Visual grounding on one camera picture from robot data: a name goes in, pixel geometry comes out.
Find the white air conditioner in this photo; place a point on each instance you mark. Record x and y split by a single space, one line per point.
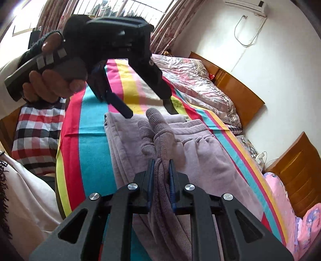
247 5

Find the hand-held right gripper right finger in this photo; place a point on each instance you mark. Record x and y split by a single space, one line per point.
172 185

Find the rolled pink printed blanket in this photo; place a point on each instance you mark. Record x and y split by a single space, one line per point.
309 225

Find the nightstand with floral cloth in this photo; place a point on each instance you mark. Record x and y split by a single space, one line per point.
247 148

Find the floral quilt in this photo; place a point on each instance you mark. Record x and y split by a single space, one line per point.
200 82

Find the padded wooden headboard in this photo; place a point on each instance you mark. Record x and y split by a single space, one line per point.
298 170

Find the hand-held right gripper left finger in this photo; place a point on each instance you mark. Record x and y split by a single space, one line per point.
151 180

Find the person's left hand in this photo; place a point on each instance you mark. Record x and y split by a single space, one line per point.
50 87

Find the wooden bed footboard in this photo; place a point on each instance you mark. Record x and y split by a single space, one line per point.
7 128

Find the window with metal bars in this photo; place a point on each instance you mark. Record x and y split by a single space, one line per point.
125 7

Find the plain wooden headboard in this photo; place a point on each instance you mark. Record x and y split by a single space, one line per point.
235 82

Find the striped colourful blanket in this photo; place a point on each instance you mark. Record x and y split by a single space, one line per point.
92 140

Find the floral curtain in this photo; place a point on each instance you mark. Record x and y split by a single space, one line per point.
54 12
173 22

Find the lilac pants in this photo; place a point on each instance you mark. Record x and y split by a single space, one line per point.
205 160

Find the pink bedsheet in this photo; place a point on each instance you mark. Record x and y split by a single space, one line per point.
283 200

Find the white power strip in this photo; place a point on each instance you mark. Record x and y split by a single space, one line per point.
259 156

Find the black fringed scarf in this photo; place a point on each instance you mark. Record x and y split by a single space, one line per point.
3 200

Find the person's white coat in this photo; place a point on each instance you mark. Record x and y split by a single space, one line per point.
25 190

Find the plaid bedsheet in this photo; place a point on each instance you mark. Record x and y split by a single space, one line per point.
37 135

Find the small yellow toy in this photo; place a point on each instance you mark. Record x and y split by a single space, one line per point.
166 52

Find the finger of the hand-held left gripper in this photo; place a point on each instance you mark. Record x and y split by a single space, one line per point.
121 106
168 105

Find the small red ornament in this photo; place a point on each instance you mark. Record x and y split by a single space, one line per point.
212 75

